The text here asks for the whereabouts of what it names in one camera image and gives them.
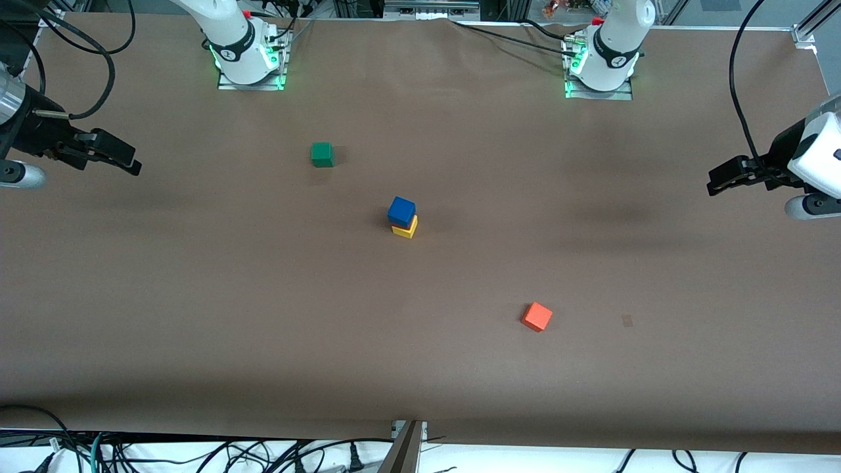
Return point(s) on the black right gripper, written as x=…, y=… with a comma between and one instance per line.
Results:
x=33, y=129

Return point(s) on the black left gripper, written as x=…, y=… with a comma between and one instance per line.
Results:
x=780, y=152

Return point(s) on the blue wooden block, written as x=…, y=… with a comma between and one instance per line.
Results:
x=401, y=210

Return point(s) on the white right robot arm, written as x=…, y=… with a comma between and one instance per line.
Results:
x=230, y=39

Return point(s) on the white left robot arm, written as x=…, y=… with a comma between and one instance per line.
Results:
x=614, y=46

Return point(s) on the green wooden block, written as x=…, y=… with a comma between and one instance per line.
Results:
x=322, y=154

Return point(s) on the orange wooden block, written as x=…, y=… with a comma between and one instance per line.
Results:
x=537, y=316

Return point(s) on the yellow wooden block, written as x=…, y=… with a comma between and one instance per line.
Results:
x=407, y=231

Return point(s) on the brown paper table cover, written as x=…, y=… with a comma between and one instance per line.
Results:
x=460, y=368

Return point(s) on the black power plug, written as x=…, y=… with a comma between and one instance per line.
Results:
x=355, y=458

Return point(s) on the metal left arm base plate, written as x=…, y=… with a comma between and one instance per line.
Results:
x=624, y=95

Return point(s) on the aluminium frame corner profile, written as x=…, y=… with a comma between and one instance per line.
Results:
x=52, y=18
x=811, y=29

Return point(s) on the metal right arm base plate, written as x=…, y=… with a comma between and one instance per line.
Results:
x=279, y=75

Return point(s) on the metal rail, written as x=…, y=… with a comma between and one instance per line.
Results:
x=430, y=8

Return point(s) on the aluminium profile with bracket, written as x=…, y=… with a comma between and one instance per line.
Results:
x=402, y=453

